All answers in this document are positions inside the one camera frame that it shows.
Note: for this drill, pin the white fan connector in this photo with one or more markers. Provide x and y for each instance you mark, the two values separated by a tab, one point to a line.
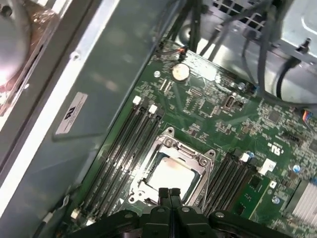
267	166

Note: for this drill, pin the silver drive cage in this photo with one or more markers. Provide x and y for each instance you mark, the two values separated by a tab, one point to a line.
297	22

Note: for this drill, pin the silver square CPU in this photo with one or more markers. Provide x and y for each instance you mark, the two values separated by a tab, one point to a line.
173	176

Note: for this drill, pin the CPU socket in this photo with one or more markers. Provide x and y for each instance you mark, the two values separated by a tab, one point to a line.
138	189

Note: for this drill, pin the white case sticker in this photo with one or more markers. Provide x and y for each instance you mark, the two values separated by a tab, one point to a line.
71	114

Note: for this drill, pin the metal socket cover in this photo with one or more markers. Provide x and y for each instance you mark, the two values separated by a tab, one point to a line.
185	150

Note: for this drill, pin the silver finned heatsink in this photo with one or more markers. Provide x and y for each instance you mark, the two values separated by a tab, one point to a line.
304	203

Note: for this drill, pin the internal USB port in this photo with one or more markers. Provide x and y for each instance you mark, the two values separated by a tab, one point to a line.
229	101

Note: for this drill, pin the silver coin battery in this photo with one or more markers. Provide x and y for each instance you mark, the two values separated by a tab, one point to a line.
180	72

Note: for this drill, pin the green RAM stick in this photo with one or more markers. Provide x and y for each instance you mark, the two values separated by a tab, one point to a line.
252	196

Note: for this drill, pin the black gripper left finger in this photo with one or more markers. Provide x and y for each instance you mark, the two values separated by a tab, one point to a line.
161	198

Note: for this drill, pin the black open PC case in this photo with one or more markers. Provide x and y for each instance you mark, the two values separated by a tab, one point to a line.
74	161

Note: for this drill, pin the green motherboard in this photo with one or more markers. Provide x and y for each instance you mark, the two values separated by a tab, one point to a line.
210	129

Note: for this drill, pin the black RAM slot bank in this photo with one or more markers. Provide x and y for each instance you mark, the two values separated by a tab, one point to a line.
227	178
123	153

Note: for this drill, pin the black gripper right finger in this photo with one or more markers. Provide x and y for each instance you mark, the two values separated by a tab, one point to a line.
176	198

